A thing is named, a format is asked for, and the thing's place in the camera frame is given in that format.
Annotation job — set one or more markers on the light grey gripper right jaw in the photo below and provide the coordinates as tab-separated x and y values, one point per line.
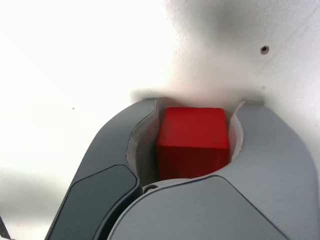
237	205

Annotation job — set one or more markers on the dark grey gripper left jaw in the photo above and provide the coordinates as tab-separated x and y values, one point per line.
100	162

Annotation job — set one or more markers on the red cube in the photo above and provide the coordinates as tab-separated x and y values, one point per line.
192	130

